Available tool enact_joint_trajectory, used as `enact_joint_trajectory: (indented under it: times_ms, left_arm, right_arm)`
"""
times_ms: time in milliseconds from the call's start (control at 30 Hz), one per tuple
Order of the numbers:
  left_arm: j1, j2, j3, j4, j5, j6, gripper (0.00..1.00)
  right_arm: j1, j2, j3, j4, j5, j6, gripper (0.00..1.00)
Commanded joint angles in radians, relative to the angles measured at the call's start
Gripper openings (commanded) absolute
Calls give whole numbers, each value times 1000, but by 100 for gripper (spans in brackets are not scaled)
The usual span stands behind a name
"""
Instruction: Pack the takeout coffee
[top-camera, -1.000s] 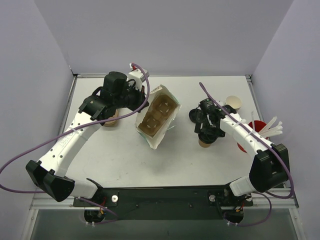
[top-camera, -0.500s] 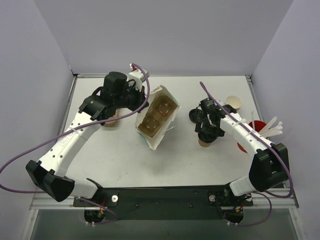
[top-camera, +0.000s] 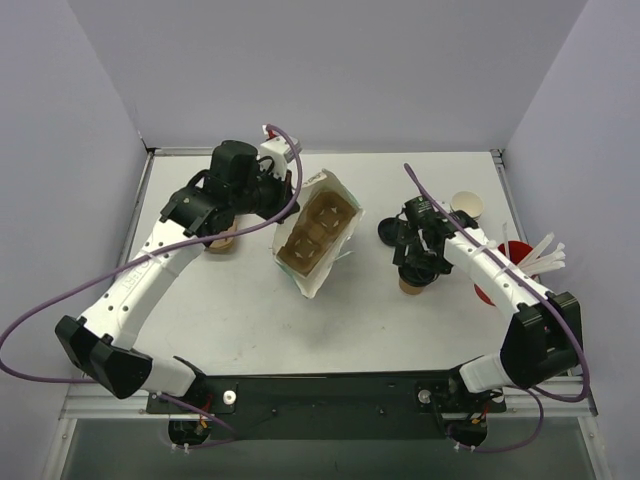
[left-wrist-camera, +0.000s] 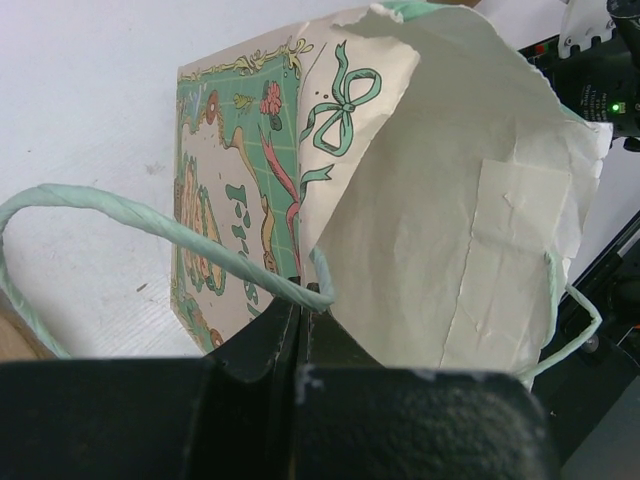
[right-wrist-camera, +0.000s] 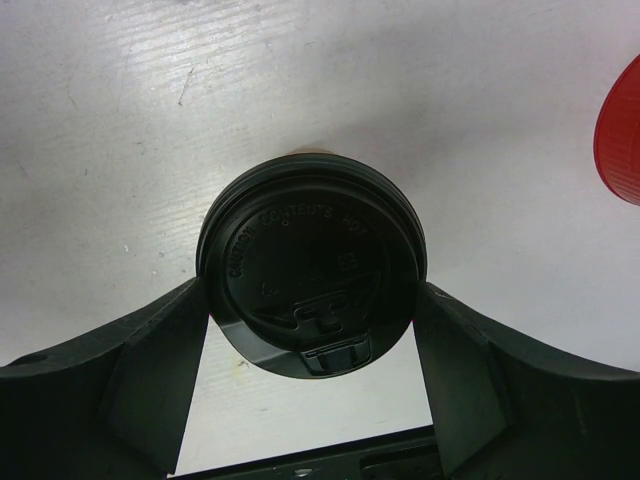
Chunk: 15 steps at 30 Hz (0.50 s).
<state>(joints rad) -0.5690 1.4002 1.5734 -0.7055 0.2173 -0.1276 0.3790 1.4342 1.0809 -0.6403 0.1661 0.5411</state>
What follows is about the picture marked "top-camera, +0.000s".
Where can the red cylindrical straw holder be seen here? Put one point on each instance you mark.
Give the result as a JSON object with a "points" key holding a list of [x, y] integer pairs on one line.
{"points": [[516, 251]]}

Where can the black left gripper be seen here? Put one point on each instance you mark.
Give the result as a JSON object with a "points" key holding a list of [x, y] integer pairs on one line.
{"points": [[279, 198]]}

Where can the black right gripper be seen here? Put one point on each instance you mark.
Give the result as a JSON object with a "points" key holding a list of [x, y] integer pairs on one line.
{"points": [[413, 273]]}

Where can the white wrapped straws bundle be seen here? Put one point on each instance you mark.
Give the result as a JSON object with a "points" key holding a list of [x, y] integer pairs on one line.
{"points": [[538, 261]]}

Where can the brown paper coffee cup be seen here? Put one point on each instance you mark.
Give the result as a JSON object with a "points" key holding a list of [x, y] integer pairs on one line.
{"points": [[410, 289]]}

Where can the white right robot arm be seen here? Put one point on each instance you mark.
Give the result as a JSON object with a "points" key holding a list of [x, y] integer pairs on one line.
{"points": [[544, 335]]}

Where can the stack of brown paper cups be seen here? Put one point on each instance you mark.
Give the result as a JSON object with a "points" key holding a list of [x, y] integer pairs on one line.
{"points": [[469, 202]]}

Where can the single brown pulp cup carrier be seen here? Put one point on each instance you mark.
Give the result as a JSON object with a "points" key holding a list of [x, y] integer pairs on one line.
{"points": [[323, 219]]}

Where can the green paper takeout bag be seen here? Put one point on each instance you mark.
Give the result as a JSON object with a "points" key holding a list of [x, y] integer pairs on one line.
{"points": [[323, 180]]}

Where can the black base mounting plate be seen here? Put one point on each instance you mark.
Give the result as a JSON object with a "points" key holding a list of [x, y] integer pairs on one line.
{"points": [[407, 405]]}

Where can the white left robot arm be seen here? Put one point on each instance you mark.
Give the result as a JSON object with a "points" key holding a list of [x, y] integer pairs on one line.
{"points": [[101, 341]]}

